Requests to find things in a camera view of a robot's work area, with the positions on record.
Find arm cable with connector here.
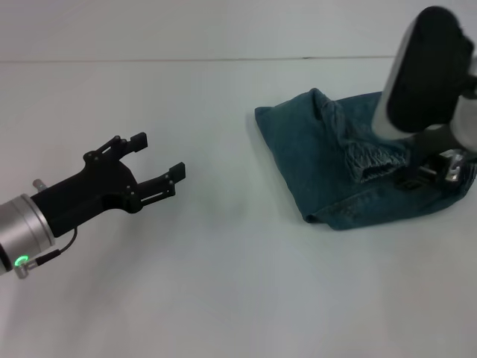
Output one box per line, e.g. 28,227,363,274
442,148,467,183
15,227,79,280

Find blue denim shorts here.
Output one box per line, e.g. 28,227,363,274
254,87,477,233

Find left arm cable with connector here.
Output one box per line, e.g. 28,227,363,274
15,227,79,280

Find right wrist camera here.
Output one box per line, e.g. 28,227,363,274
372,5,477,142

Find right arm cable with connector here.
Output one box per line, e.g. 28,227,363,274
442,148,467,183

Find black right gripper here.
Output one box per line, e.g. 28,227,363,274
394,126,454,194

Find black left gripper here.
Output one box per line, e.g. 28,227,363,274
29,131,187,239

